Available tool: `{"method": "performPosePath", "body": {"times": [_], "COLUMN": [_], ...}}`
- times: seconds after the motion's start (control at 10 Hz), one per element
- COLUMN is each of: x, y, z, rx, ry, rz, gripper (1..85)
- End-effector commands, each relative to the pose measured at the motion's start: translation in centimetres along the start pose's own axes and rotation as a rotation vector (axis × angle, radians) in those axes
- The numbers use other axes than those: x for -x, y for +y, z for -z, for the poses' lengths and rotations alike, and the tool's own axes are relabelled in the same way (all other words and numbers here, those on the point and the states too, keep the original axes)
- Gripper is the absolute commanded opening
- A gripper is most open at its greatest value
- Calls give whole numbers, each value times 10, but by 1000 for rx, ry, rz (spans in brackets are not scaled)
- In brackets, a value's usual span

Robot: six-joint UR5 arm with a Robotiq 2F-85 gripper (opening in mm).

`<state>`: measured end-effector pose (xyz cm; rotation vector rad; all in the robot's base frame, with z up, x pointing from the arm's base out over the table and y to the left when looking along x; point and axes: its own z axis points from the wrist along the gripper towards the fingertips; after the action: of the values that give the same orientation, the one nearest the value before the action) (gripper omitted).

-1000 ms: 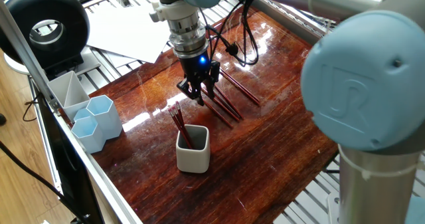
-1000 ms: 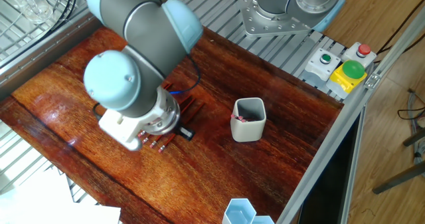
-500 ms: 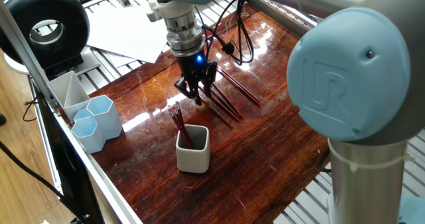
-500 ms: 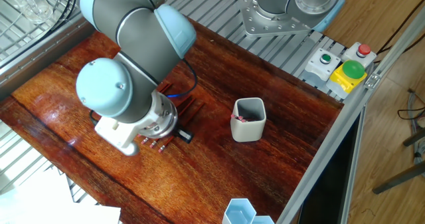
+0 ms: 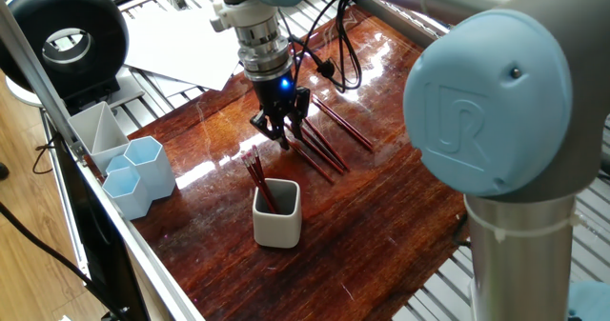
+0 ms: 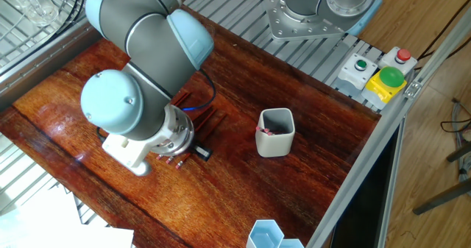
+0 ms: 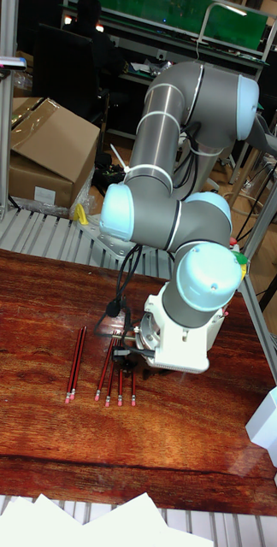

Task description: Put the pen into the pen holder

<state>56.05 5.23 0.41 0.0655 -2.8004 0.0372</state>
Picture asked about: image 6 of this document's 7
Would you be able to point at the light blue hexagonal pen holder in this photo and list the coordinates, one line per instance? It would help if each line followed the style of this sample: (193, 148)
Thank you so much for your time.
(265, 235)

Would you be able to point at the red-brown wooden board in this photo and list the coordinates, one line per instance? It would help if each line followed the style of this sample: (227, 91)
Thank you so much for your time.
(257, 75)

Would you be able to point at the dark furniture leg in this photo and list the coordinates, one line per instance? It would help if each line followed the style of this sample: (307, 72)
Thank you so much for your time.
(441, 198)
(460, 152)

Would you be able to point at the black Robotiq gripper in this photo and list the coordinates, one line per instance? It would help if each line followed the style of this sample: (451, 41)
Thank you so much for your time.
(195, 147)

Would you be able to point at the grey box red button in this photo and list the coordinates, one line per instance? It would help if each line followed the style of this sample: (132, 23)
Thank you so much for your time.
(399, 62)

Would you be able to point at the clear plastic jar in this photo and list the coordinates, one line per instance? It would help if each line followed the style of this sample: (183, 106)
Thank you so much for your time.
(33, 1)

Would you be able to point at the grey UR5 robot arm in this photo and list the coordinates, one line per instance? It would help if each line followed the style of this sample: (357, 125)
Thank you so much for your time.
(147, 38)

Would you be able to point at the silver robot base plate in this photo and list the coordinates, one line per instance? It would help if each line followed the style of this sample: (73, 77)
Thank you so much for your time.
(279, 23)

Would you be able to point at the silver wrist sensor flange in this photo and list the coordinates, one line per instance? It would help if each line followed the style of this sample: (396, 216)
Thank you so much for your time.
(176, 134)

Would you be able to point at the white square ceramic pen holder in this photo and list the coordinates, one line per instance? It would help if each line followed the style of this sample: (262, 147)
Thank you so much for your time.
(274, 146)

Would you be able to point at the white paper sheet stack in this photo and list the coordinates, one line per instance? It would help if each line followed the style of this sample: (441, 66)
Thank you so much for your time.
(55, 226)

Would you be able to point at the yellow box big green button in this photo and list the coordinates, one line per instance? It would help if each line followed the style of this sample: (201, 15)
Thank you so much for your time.
(382, 88)

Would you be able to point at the grey box small green button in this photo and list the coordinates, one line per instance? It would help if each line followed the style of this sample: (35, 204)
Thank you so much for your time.
(355, 77)

